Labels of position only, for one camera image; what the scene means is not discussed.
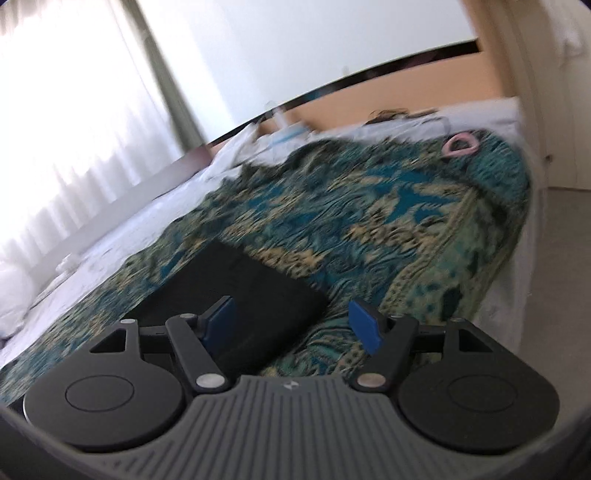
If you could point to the white pillow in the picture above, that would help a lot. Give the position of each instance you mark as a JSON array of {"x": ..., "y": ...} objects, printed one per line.
[{"x": 18, "y": 291}]

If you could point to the right green curtain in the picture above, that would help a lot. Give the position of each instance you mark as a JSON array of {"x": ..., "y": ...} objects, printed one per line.
[{"x": 182, "y": 121}]

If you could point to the black pants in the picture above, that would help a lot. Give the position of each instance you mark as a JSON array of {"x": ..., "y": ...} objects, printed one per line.
[{"x": 273, "y": 312}]

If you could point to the white bed sheet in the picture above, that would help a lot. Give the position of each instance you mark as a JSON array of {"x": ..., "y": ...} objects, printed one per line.
[{"x": 502, "y": 312}]

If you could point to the blue paisley bedspread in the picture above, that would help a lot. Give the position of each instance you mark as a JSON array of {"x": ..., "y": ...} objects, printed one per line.
[{"x": 395, "y": 223}]

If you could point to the white sheer curtain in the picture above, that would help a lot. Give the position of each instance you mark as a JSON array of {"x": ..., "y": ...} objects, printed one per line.
[{"x": 82, "y": 120}]

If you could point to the pink ring object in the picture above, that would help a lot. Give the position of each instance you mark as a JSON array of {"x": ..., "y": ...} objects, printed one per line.
[{"x": 461, "y": 144}]

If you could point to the white clutter pile at bedside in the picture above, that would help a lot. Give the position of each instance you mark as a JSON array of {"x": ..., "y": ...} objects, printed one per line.
[{"x": 272, "y": 136}]

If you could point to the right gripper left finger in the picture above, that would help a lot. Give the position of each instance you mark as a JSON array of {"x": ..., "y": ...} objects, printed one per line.
[{"x": 196, "y": 339}]

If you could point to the small white crumpled cloth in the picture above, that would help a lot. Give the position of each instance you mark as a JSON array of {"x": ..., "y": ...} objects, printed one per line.
[{"x": 68, "y": 265}]

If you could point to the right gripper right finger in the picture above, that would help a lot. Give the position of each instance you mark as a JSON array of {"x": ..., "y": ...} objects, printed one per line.
[{"x": 389, "y": 343}]

